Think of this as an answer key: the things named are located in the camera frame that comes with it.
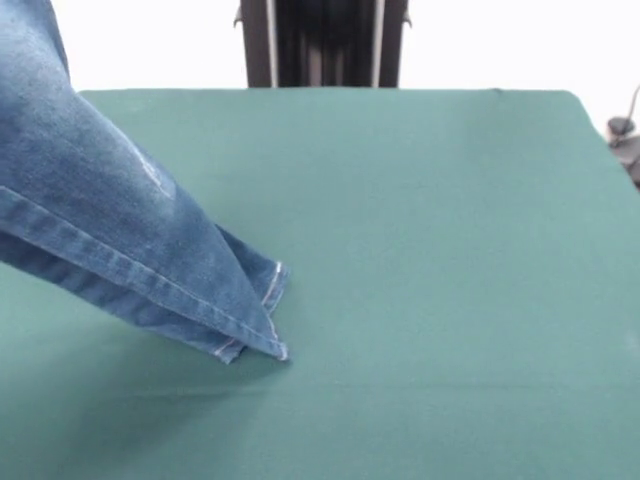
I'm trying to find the blue denim jeans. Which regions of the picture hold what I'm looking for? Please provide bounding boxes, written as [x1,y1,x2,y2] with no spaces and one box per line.
[0,0,292,366]

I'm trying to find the dark green table cloth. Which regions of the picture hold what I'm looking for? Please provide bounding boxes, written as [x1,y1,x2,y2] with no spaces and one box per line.
[0,87,640,480]

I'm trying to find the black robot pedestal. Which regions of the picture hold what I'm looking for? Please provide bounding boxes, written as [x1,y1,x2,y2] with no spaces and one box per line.
[233,0,414,90]

